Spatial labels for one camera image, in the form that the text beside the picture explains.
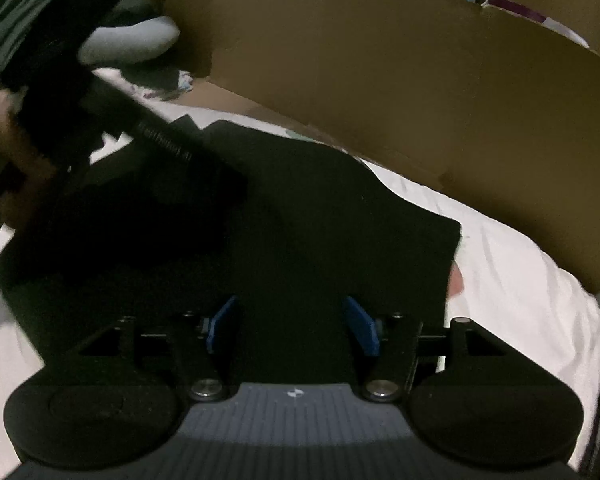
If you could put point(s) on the brown cardboard box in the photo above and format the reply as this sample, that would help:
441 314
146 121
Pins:
380 85

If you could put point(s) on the white bed sheet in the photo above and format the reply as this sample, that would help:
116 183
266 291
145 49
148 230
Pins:
520 285

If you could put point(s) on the purple and white pouch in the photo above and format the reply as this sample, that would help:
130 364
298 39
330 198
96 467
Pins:
520 12

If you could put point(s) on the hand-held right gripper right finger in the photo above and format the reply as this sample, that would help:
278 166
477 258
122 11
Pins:
362 327

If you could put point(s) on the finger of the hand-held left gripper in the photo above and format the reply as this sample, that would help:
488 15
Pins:
227 180

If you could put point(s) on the black garment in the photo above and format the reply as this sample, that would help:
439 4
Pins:
305 210

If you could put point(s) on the small colourful patterned cloth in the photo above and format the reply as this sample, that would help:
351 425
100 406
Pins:
180 82

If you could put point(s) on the grey neck pillow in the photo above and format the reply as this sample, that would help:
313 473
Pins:
130 40

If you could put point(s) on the pale green cloth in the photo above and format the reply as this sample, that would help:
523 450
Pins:
10 15

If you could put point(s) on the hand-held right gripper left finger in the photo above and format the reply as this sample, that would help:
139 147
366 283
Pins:
222 322

